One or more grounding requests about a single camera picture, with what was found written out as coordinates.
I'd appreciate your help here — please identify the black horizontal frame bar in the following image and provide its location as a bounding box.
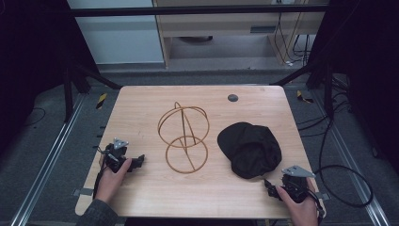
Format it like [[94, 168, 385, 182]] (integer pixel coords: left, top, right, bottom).
[[68, 4, 329, 18]]

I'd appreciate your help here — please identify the person's right hand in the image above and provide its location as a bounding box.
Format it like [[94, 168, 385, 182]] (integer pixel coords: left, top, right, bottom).
[[275, 178, 320, 226]]

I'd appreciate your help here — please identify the person's left hand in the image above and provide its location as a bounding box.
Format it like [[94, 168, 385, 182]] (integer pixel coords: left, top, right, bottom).
[[93, 157, 133, 205]]

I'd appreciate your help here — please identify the thick black looped cable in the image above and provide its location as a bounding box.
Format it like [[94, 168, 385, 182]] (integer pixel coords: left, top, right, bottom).
[[314, 117, 375, 209]]

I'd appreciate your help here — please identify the bundle of hanging cables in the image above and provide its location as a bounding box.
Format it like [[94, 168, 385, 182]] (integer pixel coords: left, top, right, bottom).
[[273, 11, 312, 68]]

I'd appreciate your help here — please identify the right hand-held gripper cable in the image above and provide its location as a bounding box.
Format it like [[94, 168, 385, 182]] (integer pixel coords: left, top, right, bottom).
[[305, 187, 327, 225]]

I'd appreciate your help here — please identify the yellow black striped tape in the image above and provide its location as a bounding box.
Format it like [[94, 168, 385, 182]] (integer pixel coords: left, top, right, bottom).
[[295, 89, 315, 105], [95, 92, 108, 110]]

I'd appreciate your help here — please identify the left hand-held gripper cable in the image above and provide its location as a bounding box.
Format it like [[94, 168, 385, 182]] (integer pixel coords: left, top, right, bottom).
[[92, 146, 110, 200]]

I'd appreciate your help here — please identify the brown wire hat stand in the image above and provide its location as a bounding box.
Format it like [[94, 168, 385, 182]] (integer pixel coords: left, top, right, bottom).
[[157, 101, 211, 175]]

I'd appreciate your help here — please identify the thin black floor cable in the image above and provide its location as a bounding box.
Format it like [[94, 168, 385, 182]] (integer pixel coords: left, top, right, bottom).
[[24, 106, 47, 127]]

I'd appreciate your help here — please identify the aluminium floor rail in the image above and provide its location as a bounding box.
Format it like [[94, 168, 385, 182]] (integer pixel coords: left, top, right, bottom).
[[8, 93, 87, 226], [311, 89, 391, 226]]

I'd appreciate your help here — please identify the dark curtain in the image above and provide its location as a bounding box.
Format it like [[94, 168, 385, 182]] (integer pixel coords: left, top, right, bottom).
[[0, 0, 99, 154], [309, 0, 399, 175]]

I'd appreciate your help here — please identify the black cap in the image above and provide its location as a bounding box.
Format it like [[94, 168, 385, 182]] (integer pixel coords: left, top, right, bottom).
[[216, 121, 283, 180]]

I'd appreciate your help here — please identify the hand-held gripper cable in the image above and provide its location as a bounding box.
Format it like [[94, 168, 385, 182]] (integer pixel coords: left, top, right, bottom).
[[305, 187, 327, 225], [92, 146, 110, 200]]

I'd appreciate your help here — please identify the white cabinet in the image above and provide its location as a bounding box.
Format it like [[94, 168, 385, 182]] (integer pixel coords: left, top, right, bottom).
[[66, 0, 166, 66]]

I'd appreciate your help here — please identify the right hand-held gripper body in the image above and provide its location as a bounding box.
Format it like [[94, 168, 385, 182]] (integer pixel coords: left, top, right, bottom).
[[279, 165, 316, 204]]

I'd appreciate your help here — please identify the black metal stand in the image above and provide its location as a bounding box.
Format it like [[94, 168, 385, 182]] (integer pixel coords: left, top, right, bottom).
[[61, 60, 122, 124], [270, 60, 336, 120]]

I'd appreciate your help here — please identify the light wooden desk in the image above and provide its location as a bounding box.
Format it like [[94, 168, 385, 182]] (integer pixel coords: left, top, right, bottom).
[[152, 0, 329, 68]]

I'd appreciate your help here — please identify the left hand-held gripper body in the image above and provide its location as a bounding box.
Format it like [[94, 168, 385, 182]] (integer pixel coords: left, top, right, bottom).
[[98, 137, 134, 174]]

